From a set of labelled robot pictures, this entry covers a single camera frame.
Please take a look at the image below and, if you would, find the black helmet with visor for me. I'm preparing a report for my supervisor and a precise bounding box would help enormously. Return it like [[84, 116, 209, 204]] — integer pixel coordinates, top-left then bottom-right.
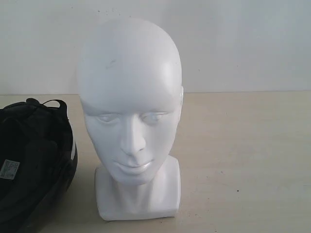
[[0, 98, 78, 233]]

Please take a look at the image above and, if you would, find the white mannequin head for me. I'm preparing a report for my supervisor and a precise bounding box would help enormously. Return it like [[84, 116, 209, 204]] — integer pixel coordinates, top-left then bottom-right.
[[77, 18, 184, 220]]

